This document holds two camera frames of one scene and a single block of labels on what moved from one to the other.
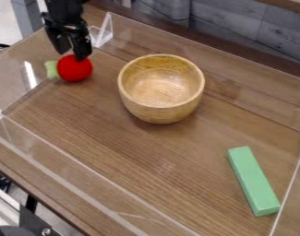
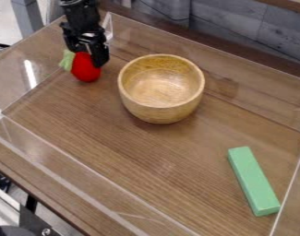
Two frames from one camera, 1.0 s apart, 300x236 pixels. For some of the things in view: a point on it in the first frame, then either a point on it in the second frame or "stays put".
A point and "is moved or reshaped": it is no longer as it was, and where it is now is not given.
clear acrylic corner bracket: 101,34 stays put
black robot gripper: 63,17 -> 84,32
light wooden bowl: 162,88 stays put
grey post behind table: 29,16 stays put
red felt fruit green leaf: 69,68 is moved or reshaped
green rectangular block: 254,181 stays put
